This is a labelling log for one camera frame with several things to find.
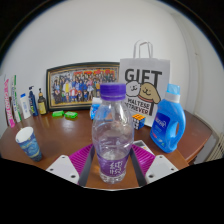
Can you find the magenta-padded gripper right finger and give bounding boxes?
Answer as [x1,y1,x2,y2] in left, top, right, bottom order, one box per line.
[130,143,179,187]

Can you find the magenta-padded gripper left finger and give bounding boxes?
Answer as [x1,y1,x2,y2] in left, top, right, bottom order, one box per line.
[45,143,96,187]

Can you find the clear purple-capped water bottle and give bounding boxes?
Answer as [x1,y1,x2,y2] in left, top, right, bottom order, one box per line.
[91,83,135,185]

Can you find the blue detergent bottle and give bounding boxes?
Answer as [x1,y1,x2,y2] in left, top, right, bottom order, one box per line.
[149,83,187,154]

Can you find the colourful puzzle cube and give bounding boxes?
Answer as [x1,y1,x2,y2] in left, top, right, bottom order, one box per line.
[132,113,147,131]

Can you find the small green packet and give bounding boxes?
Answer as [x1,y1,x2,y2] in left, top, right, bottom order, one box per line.
[64,111,79,120]
[51,110,65,118]

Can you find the white blue-patterned mug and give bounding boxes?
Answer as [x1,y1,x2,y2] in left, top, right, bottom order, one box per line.
[14,126,44,163]

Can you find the blue tissue pack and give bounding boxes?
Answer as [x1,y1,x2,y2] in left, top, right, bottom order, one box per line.
[89,97,104,121]

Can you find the amber pump bottle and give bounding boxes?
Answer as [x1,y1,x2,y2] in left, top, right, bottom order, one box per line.
[37,87,48,116]

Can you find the dark blue pump bottle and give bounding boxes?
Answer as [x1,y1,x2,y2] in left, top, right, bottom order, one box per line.
[28,85,39,118]

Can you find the white radiator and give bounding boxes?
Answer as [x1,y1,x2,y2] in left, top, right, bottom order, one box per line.
[208,131,224,163]

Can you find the white bottle with blue cap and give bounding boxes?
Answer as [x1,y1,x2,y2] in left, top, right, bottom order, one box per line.
[19,92,32,120]

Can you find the framed group photo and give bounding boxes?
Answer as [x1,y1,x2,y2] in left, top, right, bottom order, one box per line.
[45,61,121,112]

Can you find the white tall box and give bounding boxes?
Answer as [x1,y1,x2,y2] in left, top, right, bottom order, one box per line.
[10,74,23,124]

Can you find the pink tall box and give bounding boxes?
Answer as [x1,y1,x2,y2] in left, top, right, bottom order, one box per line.
[3,78,16,129]

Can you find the white paper gift bag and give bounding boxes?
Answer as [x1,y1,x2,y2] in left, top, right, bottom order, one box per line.
[118,40,171,128]

